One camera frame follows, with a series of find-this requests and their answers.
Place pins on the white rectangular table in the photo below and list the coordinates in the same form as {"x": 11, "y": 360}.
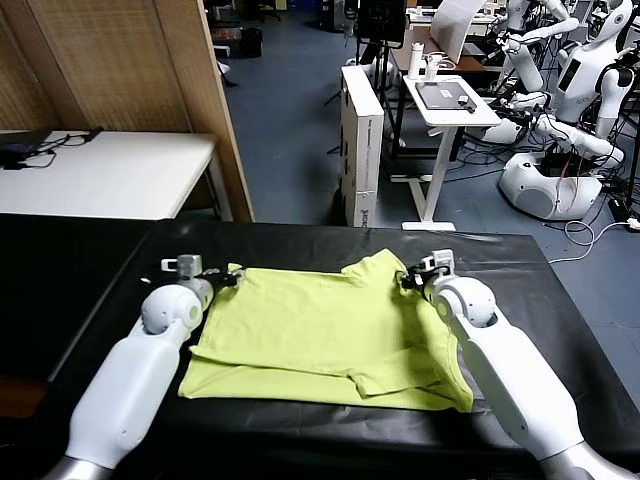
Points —
{"x": 110, "y": 175}

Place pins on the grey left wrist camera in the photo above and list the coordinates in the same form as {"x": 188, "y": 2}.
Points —
{"x": 187, "y": 265}

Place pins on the black flat laptop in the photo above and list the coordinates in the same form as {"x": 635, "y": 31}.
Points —
{"x": 22, "y": 145}

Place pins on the black table cloth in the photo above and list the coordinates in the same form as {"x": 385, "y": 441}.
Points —
{"x": 300, "y": 240}

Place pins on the white humanoid robot slim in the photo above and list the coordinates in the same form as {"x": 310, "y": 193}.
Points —
{"x": 525, "y": 65}

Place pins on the white curved monitor back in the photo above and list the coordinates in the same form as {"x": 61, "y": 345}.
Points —
{"x": 452, "y": 30}

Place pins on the grey closed laptop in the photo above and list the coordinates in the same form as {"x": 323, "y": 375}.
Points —
{"x": 440, "y": 95}

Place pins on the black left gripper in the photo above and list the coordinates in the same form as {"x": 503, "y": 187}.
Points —
{"x": 220, "y": 279}

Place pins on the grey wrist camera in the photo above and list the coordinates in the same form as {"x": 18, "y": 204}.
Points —
{"x": 442, "y": 261}
{"x": 187, "y": 265}

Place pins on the small black device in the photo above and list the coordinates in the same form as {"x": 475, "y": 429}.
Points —
{"x": 466, "y": 103}

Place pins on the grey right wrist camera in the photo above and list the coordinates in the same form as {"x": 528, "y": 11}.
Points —
{"x": 442, "y": 261}

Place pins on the black power strip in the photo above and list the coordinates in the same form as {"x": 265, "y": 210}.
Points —
{"x": 619, "y": 209}

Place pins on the black tripod stand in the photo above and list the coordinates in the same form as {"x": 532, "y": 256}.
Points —
{"x": 381, "y": 56}

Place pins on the black monitor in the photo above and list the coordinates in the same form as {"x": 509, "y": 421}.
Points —
{"x": 380, "y": 20}

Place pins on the white cup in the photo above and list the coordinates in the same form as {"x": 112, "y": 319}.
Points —
{"x": 431, "y": 67}

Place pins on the white standing desk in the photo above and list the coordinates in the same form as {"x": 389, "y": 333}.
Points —
{"x": 450, "y": 117}

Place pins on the black side table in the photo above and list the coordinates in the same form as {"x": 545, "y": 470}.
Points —
{"x": 60, "y": 280}

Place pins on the tall white cardboard box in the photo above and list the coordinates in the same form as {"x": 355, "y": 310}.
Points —
{"x": 362, "y": 145}

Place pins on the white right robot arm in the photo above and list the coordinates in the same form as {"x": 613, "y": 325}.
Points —
{"x": 500, "y": 370}

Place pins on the white bottle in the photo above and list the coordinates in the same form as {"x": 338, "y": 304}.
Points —
{"x": 415, "y": 60}

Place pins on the yellow-green printed t-shirt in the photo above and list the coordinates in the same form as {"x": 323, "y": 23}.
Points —
{"x": 310, "y": 320}

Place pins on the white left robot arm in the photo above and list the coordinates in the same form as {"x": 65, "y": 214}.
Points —
{"x": 130, "y": 380}

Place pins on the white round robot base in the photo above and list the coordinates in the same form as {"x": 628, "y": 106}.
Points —
{"x": 530, "y": 192}

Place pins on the brown desk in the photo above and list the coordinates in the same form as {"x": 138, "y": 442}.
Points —
{"x": 470, "y": 65}

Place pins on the wooden partition panel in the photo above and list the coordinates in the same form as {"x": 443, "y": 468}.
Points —
{"x": 130, "y": 65}

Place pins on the white humanoid robot dark shoulders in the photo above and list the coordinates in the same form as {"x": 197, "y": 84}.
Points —
{"x": 580, "y": 75}

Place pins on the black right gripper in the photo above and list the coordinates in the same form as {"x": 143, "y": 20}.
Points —
{"x": 417, "y": 280}

